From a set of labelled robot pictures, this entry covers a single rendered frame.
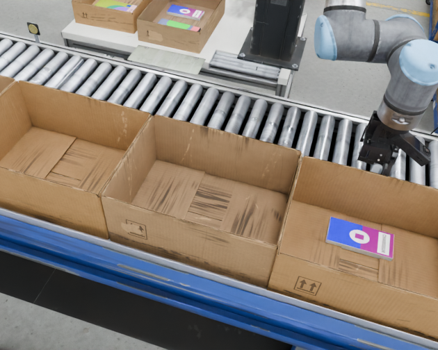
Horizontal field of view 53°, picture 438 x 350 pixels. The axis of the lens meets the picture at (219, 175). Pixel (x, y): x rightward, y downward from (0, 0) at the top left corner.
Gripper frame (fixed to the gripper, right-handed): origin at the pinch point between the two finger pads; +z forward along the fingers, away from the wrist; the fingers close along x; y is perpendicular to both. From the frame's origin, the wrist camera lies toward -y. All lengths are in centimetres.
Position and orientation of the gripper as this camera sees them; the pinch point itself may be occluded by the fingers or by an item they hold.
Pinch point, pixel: (376, 181)
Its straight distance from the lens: 118.5
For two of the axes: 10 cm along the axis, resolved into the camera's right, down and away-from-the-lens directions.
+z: -0.6, 6.7, 7.4
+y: -9.5, -2.6, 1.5
